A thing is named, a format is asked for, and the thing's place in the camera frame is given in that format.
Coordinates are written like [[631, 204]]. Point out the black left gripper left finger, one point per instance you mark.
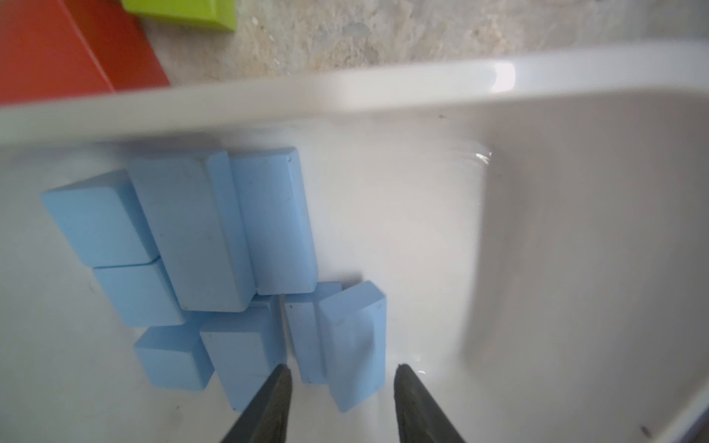
[[266, 417]]

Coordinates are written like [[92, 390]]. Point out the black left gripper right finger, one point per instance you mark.
[[419, 417]]

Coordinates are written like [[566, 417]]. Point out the white plastic tray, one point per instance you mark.
[[539, 224]]

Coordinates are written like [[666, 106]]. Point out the green block upper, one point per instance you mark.
[[207, 14]]

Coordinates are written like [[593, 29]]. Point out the red block by tray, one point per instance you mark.
[[53, 50]]

